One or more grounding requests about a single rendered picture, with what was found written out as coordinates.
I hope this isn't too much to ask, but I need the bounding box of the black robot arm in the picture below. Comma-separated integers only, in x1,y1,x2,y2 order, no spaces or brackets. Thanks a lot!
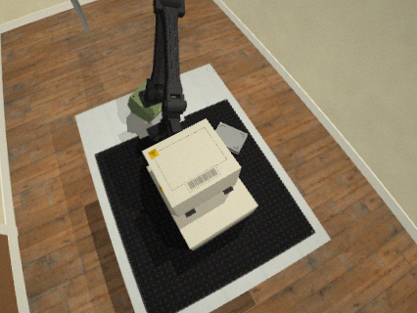
139,0,187,141

